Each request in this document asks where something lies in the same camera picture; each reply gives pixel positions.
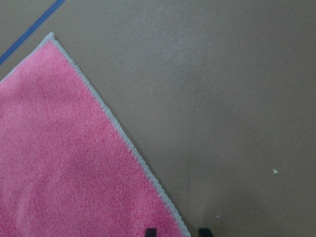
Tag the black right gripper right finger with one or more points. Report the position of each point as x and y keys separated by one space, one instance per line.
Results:
x=204 y=232

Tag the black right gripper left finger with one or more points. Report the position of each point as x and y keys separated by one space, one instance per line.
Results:
x=151 y=232

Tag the pink towel with grey back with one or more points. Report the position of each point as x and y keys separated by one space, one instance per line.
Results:
x=67 y=168

